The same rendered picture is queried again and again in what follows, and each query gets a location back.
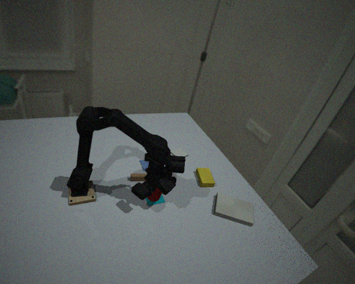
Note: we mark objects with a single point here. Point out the tan wooden bar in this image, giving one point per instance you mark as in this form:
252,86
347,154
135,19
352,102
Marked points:
137,177

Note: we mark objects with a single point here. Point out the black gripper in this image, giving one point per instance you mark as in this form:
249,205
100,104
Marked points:
142,190

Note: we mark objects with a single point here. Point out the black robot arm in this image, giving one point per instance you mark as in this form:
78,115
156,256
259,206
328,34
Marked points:
158,153

